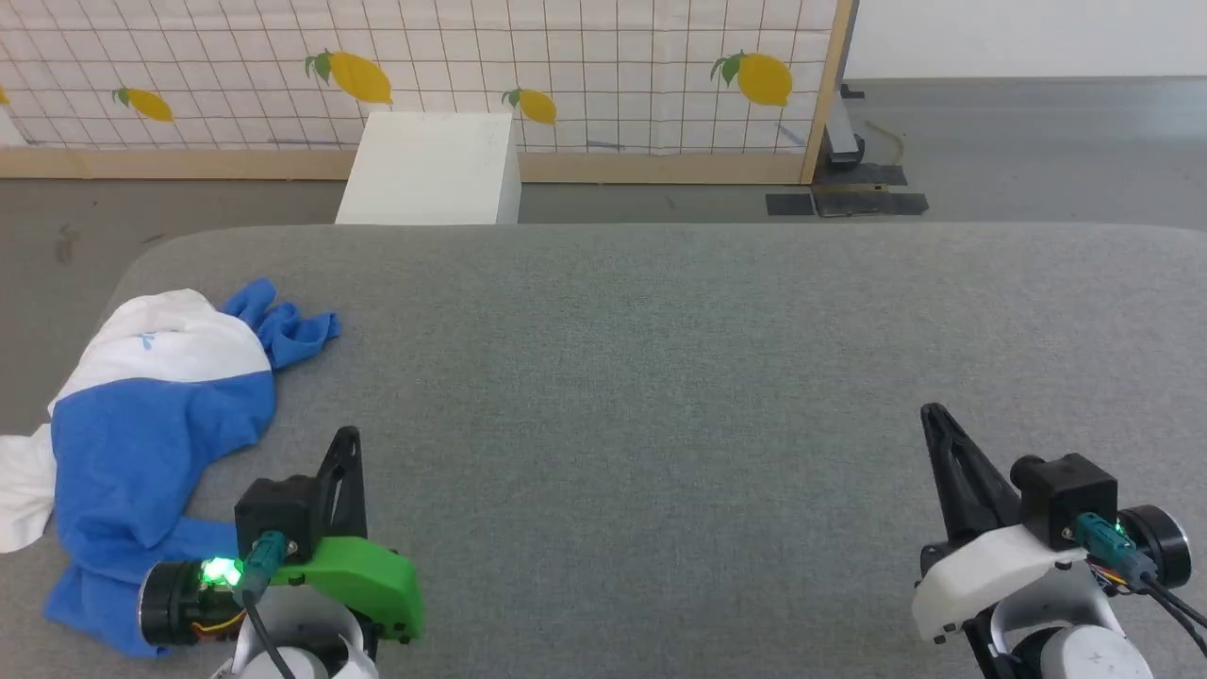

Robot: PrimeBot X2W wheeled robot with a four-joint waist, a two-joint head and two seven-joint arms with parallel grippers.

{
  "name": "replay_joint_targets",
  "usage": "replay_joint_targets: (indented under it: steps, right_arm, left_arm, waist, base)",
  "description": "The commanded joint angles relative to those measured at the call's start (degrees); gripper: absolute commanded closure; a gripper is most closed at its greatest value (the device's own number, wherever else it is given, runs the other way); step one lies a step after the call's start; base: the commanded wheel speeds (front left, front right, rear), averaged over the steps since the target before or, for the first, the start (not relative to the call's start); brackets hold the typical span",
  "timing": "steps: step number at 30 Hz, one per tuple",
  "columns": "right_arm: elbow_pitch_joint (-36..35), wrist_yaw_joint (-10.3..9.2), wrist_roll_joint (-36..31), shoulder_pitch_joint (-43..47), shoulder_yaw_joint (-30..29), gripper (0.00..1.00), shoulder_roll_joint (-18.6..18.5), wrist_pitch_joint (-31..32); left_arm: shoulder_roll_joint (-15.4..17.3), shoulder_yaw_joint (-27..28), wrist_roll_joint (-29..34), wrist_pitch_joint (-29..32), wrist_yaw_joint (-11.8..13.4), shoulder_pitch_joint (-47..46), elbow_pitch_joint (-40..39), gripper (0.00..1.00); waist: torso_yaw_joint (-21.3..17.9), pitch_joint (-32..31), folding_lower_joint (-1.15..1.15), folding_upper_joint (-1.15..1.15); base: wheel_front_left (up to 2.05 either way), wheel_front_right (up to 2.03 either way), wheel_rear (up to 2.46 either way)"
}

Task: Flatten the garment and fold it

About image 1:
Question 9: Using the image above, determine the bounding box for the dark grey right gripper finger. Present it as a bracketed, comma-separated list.
[920, 403, 1024, 548]

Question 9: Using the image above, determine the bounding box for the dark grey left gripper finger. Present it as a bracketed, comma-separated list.
[314, 426, 368, 541]

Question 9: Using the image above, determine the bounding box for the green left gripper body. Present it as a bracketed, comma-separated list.
[267, 536, 425, 644]

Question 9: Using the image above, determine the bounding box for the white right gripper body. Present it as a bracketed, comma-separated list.
[912, 522, 1087, 645]

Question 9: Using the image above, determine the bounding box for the blue and white garment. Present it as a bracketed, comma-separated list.
[0, 277, 342, 659]

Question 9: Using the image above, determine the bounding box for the grey fabric sofa cushion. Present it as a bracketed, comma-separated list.
[0, 223, 1207, 679]

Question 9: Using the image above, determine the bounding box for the white box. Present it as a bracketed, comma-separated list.
[336, 111, 522, 225]

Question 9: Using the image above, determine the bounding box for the grey partition foot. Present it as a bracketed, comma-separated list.
[818, 83, 867, 172]

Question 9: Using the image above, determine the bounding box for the lemon print partition screen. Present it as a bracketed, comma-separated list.
[0, 0, 855, 185]

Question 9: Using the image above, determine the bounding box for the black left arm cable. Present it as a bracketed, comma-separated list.
[234, 531, 301, 679]

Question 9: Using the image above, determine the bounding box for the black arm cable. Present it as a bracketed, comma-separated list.
[234, 531, 301, 679]
[1075, 513, 1207, 631]

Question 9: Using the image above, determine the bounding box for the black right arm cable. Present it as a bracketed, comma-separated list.
[1075, 513, 1207, 631]

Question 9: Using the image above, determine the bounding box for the thin yellowish floor cord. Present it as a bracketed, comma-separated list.
[866, 120, 907, 167]

